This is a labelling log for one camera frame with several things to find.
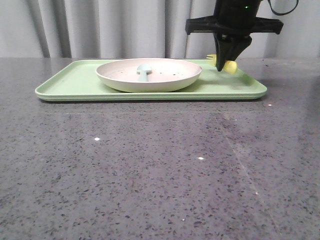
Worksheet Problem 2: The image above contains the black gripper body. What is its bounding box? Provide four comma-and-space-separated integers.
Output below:
185, 0, 284, 36

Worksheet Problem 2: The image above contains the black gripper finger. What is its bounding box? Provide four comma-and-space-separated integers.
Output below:
225, 36, 252, 61
213, 33, 232, 72

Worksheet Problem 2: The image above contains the yellow silicone fork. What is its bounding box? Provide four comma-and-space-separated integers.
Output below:
206, 54, 238, 74

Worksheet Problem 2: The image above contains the cream speckled round plate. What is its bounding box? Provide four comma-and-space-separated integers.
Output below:
95, 58, 202, 93

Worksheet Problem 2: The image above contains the light blue silicone spoon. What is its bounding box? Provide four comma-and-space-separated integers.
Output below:
136, 63, 152, 82

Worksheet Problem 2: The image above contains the light green plastic tray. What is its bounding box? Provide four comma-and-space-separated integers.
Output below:
35, 59, 267, 102

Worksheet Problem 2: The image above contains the grey pleated curtain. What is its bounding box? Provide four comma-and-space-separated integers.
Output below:
0, 0, 320, 59

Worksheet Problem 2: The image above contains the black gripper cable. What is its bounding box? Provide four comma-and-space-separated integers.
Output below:
265, 0, 300, 17

